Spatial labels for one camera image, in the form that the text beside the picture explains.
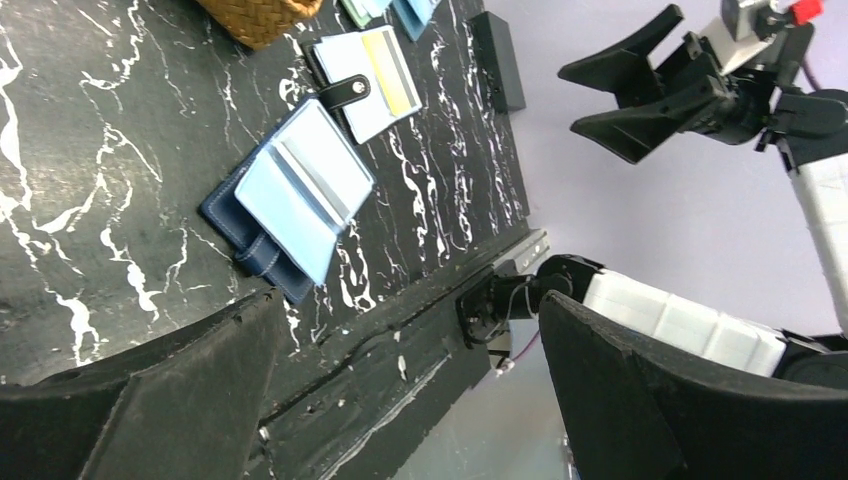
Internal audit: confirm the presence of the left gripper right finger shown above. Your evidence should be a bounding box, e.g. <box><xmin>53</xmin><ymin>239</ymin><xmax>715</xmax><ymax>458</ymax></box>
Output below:
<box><xmin>539</xmin><ymin>291</ymin><xmax>847</xmax><ymax>479</ymax></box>

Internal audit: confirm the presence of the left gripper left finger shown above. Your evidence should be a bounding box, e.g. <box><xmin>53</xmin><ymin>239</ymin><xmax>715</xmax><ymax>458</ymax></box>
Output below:
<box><xmin>1</xmin><ymin>290</ymin><xmax>285</xmax><ymax>479</ymax></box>

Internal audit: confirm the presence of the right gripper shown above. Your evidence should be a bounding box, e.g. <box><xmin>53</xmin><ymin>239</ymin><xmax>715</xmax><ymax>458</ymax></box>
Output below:
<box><xmin>557</xmin><ymin>4</ymin><xmax>815</xmax><ymax>164</ymax></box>

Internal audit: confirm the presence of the navy blue card holder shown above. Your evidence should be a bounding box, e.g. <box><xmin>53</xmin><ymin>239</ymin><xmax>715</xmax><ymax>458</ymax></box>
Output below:
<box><xmin>200</xmin><ymin>95</ymin><xmax>373</xmax><ymax>305</ymax></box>

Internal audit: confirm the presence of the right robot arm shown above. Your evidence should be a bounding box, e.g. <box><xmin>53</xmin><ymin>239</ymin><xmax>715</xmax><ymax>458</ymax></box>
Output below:
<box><xmin>486</xmin><ymin>1</ymin><xmax>837</xmax><ymax>334</ymax></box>

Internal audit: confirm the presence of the yellow card in holder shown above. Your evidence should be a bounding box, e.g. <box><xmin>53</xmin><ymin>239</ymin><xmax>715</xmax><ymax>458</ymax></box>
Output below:
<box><xmin>361</xmin><ymin>25</ymin><xmax>422</xmax><ymax>119</ymax></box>

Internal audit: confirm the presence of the light blue card holder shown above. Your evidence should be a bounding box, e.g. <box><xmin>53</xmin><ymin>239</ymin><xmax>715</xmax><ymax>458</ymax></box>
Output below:
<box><xmin>391</xmin><ymin>0</ymin><xmax>441</xmax><ymax>42</ymax></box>

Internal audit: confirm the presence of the black card holder open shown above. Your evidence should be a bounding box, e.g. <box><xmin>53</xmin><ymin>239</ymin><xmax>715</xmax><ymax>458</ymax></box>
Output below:
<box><xmin>302</xmin><ymin>30</ymin><xmax>411</xmax><ymax>144</ymax></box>

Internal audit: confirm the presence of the green card holder open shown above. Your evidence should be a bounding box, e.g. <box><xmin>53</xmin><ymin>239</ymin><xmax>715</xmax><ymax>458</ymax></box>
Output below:
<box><xmin>341</xmin><ymin>0</ymin><xmax>392</xmax><ymax>29</ymax></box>

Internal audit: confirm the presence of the white striped card in navy holder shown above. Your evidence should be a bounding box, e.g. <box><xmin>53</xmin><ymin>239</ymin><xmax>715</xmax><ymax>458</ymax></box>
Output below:
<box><xmin>277</xmin><ymin>134</ymin><xmax>374</xmax><ymax>228</ymax></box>

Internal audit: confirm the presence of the black box at right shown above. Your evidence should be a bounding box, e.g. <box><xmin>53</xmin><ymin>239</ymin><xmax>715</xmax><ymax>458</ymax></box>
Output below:
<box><xmin>469</xmin><ymin>11</ymin><xmax>527</xmax><ymax>114</ymax></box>

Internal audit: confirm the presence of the brown woven divider tray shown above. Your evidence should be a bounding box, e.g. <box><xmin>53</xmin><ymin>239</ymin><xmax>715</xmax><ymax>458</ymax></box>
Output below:
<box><xmin>197</xmin><ymin>0</ymin><xmax>323</xmax><ymax>50</ymax></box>

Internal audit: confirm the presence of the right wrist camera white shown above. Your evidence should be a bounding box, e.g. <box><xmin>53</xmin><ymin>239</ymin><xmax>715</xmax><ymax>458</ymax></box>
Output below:
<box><xmin>699</xmin><ymin>0</ymin><xmax>825</xmax><ymax>75</ymax></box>

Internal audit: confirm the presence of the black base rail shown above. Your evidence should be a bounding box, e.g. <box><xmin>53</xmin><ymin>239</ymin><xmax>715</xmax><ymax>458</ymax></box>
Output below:
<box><xmin>243</xmin><ymin>228</ymin><xmax>550</xmax><ymax>479</ymax></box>

